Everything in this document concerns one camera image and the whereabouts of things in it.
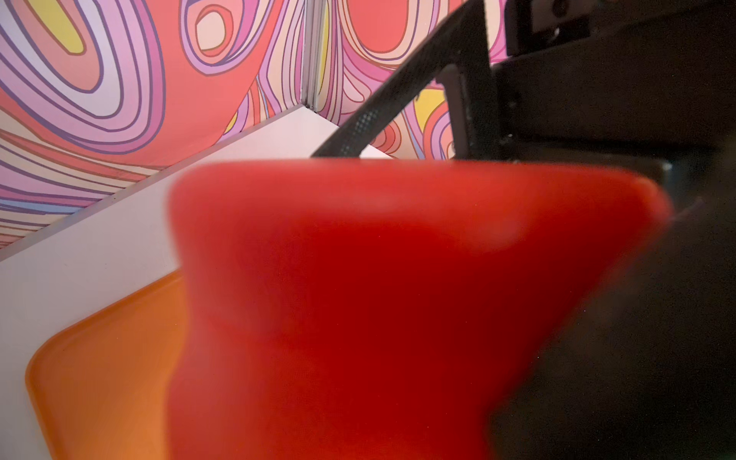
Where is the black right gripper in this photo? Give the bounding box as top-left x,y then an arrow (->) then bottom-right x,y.
491,1 -> 735,459

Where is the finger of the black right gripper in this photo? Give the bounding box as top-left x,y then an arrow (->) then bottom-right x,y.
314,1 -> 500,160

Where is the red lid candy jar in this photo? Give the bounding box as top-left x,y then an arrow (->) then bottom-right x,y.
167,159 -> 672,459

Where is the orange tray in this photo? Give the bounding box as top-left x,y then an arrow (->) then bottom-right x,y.
25,272 -> 187,459

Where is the aluminium frame corner post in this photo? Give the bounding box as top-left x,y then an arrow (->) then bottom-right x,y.
301,0 -> 331,113

